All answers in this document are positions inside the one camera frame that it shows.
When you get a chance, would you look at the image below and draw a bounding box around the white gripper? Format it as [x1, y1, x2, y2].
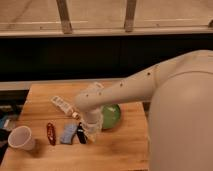
[81, 110, 102, 142]

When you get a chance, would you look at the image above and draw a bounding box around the black eraser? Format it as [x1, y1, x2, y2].
[77, 124, 87, 144]

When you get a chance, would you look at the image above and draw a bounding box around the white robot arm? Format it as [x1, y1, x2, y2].
[75, 50, 213, 171]

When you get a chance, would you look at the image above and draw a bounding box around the blue sponge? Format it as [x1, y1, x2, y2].
[60, 124, 77, 144]

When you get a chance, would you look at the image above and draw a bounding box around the green bowl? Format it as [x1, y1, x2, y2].
[102, 104, 121, 129]

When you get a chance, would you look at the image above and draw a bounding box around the wooden table board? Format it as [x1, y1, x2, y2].
[0, 82, 148, 171]

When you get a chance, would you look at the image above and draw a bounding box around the red carabiner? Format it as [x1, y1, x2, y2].
[46, 123, 56, 145]

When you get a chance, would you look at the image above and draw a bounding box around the white plastic bottle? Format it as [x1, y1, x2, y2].
[51, 96, 80, 119]

